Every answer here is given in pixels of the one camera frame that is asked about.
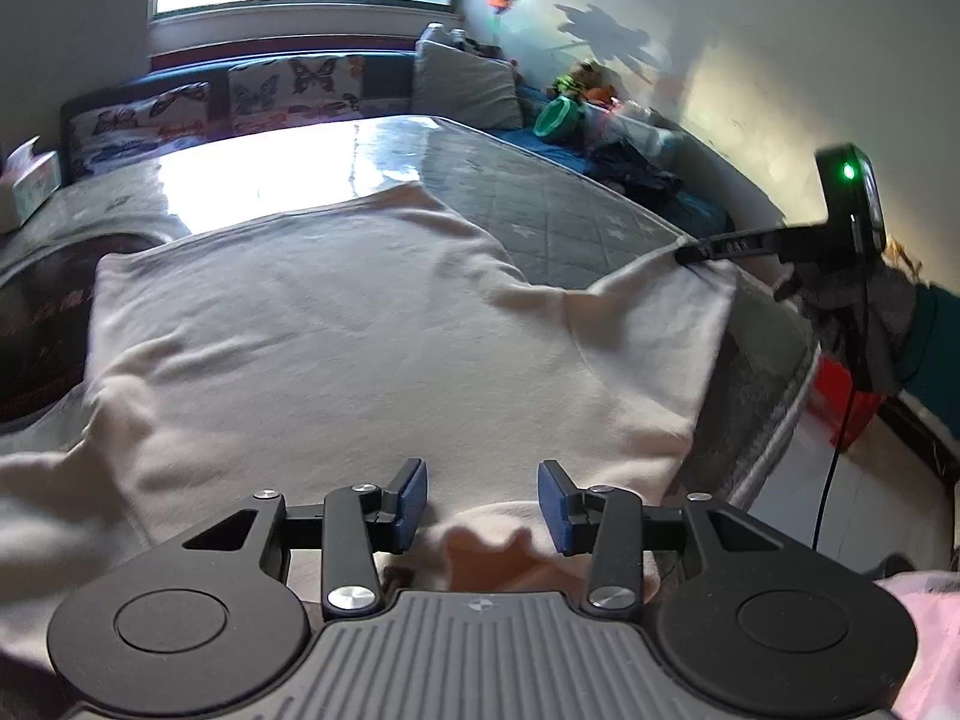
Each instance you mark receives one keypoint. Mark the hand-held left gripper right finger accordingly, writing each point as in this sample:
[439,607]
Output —
[553,508]

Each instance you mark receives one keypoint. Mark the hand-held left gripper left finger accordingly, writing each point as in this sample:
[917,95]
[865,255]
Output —
[411,504]

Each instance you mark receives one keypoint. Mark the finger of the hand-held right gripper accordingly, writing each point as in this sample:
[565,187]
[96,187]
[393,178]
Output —
[724,247]

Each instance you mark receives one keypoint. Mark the cream sweater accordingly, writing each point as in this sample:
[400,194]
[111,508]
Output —
[337,330]

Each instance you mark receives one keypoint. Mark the dark blue clothing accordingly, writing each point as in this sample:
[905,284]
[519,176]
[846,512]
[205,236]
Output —
[637,169]

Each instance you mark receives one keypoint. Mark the grey cloth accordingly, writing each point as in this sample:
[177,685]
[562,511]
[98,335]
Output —
[885,330]

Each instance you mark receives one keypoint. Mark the clear plastic storage box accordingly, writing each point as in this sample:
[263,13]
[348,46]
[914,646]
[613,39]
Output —
[637,131]

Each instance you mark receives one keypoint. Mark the teal cloth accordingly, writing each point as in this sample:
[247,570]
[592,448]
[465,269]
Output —
[937,345]

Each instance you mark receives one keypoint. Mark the grey quilted star table cover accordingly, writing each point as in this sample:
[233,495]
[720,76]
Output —
[540,210]

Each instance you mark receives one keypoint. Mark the red box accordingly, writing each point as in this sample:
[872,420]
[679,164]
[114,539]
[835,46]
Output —
[844,401]

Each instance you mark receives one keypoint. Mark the orange toy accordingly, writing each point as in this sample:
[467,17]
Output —
[600,95]

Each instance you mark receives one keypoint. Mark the green bowl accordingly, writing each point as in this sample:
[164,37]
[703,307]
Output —
[559,118]

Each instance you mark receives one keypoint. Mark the plush bear toy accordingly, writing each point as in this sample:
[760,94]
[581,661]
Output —
[581,79]

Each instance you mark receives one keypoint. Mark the grey pillow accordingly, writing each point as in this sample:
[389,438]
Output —
[465,86]

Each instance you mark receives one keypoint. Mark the black and white plush toy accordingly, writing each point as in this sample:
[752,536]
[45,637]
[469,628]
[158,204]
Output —
[450,37]

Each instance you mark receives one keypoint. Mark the blue sofa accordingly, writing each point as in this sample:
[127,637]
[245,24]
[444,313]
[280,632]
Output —
[386,79]

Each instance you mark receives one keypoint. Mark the person's pink clothing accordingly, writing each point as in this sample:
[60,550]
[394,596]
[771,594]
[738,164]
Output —
[930,652]

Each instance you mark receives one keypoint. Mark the butterfly print cushion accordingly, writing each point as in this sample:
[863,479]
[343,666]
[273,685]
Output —
[300,90]
[135,124]

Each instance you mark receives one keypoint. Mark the tissue box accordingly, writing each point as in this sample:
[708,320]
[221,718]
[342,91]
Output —
[34,187]

